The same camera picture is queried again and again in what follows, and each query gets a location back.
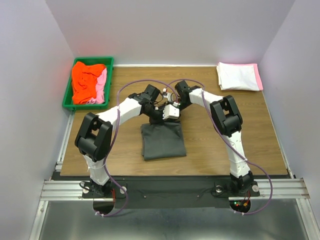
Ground grey t shirt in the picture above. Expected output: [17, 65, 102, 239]
[140, 121, 187, 161]

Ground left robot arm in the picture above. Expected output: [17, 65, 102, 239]
[74, 84, 162, 197]

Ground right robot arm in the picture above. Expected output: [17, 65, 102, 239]
[174, 80, 254, 195]

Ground pink t shirt in bin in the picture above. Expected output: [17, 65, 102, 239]
[87, 68, 108, 104]

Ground orange t shirt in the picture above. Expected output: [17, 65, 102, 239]
[71, 61, 106, 105]

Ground white folded t shirt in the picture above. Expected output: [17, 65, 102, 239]
[216, 62, 263, 92]

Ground pink folded t shirt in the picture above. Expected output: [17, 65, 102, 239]
[253, 63, 264, 91]

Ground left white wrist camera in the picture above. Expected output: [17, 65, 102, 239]
[162, 104, 180, 120]

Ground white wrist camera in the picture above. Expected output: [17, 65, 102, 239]
[161, 88, 176, 103]
[162, 104, 180, 120]

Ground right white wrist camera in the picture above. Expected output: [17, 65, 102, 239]
[161, 88, 176, 103]

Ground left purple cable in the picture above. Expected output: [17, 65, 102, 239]
[94, 79, 181, 218]

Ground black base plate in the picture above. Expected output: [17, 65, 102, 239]
[82, 175, 260, 209]

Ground aluminium frame rail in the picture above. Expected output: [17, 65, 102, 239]
[40, 178, 310, 202]

